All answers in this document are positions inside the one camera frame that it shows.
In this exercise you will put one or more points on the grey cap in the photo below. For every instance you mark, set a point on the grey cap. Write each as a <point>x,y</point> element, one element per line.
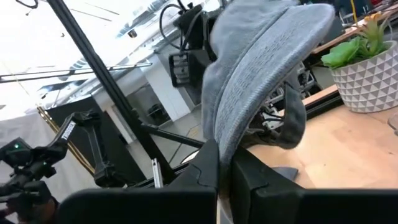
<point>258,62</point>

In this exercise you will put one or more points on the ceiling dome camera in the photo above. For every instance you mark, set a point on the ceiling dome camera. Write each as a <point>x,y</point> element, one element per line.
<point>132,33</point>

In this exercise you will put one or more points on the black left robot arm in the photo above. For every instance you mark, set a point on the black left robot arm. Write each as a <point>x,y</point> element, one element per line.
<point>196,31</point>

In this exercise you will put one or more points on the wooden desk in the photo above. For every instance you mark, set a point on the wooden desk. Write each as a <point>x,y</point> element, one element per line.
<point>345,33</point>

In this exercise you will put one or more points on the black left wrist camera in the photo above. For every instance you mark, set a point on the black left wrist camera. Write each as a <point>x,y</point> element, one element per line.
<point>182,70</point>

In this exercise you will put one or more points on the white pillar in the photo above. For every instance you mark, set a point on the white pillar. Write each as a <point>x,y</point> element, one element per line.
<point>164,90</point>

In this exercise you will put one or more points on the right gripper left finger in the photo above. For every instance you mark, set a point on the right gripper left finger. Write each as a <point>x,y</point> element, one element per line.
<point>140,207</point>

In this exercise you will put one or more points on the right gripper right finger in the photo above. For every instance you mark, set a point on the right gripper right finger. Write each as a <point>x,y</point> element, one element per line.
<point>311,208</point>

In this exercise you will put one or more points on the metal ceiling rail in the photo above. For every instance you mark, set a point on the metal ceiling rail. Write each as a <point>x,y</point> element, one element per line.
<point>46,72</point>

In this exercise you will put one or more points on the black partition panel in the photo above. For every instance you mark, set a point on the black partition panel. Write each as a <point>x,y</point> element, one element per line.
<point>121,146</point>

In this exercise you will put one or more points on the succulent in white patterned pot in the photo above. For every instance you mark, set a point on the succulent in white patterned pot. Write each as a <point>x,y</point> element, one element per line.
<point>367,81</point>

